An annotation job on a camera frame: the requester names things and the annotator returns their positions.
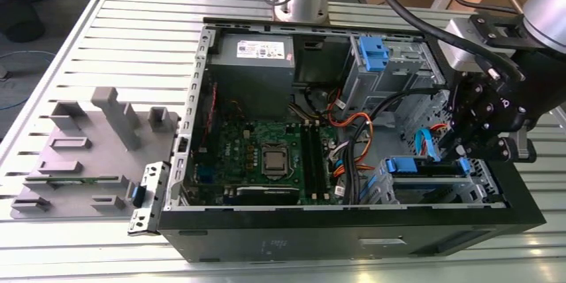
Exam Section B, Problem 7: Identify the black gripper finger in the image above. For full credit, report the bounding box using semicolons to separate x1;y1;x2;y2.
449;74;500;115
445;112;501;161

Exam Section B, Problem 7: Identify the hard disk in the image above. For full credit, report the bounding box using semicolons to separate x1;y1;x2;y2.
361;156;473;205

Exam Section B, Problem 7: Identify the metal disk bay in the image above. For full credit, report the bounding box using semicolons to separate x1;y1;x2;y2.
376;156;505;206

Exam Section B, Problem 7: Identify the metal drive cage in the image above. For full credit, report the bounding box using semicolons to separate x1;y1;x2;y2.
345;34;446;111

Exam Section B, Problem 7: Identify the blue drive cage latch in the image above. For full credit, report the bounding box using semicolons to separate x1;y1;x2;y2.
361;36;390;72

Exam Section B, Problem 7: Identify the black RAM slot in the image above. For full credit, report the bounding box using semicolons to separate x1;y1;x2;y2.
301;122;313;201
312;122;332;203

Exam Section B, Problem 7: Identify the silver CPU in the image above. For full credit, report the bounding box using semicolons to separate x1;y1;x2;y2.
263;148;289;173

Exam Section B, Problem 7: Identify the black open PC case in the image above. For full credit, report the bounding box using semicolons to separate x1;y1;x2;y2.
127;16;548;262

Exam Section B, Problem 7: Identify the grey power supply unit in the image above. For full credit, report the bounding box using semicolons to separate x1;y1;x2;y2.
206;32;297;121

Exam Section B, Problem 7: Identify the black graphics card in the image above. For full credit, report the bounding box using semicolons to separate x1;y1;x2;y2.
223;185;302;206

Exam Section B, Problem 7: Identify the green motherboard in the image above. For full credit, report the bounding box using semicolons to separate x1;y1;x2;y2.
194;119;350;206

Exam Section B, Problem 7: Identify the grey parts rack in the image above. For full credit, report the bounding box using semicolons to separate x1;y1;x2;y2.
12;85;182;221

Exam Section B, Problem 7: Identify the black waste bin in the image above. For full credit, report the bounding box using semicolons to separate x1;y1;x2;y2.
0;0;50;44

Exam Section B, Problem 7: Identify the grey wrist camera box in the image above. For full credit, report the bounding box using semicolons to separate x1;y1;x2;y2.
444;17;484;72

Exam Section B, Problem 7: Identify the blue data wire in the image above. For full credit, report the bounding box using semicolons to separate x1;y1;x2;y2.
416;127;444;161

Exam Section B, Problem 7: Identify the orange wire bundle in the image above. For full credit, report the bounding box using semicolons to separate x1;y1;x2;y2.
326;90;377;178

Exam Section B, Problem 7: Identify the thick black case cable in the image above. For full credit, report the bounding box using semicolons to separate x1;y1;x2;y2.
348;87;450;204

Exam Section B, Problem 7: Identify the yellow black wire bundle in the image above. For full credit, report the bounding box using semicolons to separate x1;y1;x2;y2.
287;92;322;121

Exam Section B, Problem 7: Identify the red fan wire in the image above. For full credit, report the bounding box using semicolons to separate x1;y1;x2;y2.
201;80;222;154

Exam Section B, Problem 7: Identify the metal slot retainer bracket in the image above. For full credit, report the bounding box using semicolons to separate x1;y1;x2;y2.
127;160;174;236

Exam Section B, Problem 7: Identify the blue floor cable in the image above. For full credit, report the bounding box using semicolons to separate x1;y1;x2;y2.
0;49;57;111

